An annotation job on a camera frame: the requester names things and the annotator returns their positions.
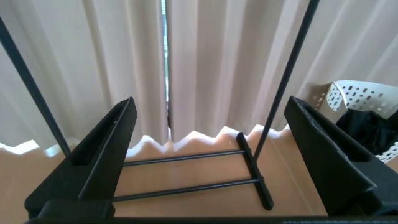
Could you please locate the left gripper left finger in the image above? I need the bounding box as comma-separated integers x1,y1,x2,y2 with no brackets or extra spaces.
24,96,138,218

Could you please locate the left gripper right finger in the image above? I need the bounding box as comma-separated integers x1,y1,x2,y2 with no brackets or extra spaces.
284,95,398,217

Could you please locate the white laundry basket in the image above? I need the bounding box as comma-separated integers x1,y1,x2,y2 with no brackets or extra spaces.
310,80,398,164

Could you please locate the black garment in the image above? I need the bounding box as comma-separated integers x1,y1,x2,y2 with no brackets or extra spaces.
335,108,398,156

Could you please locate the black clothes rack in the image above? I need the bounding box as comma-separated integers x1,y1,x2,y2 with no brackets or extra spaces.
0,0,321,211

